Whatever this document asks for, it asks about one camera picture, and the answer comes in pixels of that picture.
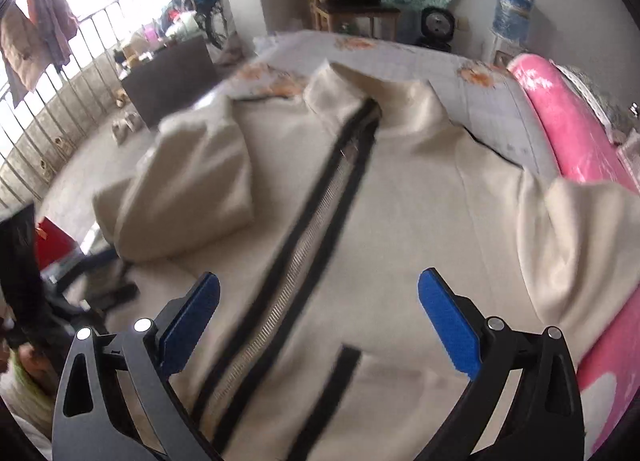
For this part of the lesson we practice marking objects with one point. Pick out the purple hanging jacket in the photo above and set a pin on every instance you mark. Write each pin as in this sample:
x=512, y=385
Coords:
x=50, y=16

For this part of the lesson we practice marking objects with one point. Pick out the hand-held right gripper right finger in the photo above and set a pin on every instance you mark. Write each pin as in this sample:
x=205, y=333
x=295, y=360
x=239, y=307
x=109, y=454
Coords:
x=450, y=326

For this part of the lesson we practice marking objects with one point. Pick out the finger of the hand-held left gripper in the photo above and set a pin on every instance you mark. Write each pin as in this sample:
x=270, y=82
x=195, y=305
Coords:
x=85, y=266
x=107, y=297

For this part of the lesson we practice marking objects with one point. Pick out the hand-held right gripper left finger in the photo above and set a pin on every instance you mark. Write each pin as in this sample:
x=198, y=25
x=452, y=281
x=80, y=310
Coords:
x=192, y=326

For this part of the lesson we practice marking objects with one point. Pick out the person's left hand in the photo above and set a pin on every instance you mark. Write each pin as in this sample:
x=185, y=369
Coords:
x=34, y=365

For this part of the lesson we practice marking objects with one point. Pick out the red bag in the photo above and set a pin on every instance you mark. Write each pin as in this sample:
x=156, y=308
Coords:
x=52, y=241

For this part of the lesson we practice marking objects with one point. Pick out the black bicycle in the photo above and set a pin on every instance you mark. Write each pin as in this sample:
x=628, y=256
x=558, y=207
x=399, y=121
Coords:
x=212, y=21

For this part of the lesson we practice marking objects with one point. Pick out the dark cabinet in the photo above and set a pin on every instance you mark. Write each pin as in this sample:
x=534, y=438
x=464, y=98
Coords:
x=170, y=76

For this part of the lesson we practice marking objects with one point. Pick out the pink floral blanket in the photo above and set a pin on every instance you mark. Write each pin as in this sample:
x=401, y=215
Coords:
x=565, y=116

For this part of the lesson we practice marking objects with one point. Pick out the black round fan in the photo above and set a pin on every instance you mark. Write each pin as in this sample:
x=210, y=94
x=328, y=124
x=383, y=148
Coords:
x=435, y=26

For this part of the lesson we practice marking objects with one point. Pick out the metal window railing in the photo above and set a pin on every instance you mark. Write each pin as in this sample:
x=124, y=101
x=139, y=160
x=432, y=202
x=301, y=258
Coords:
x=80, y=91

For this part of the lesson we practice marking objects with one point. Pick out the tan slippers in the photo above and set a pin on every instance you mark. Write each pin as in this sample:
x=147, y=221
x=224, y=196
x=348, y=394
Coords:
x=120, y=97

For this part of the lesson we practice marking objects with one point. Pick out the lace trimmed pillow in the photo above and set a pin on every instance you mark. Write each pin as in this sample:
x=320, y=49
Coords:
x=585, y=86

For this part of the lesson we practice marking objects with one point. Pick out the wall socket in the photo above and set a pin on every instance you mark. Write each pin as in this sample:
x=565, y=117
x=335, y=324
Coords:
x=463, y=24

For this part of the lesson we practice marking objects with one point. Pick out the beige shoe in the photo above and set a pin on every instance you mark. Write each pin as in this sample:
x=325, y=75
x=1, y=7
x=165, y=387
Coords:
x=132, y=120
x=119, y=132

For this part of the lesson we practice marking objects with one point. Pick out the cream zip jacket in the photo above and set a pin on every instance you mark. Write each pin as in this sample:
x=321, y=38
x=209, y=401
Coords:
x=400, y=221

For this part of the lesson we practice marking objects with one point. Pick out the floral bed sheet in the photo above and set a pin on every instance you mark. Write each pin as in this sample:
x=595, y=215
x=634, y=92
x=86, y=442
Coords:
x=400, y=61

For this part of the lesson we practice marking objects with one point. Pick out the person's left forearm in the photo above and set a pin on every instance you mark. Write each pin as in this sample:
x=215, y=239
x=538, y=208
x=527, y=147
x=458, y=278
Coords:
x=20, y=406

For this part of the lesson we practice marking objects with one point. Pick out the white water dispenser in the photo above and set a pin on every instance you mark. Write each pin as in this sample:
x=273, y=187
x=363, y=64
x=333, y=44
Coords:
x=505, y=48

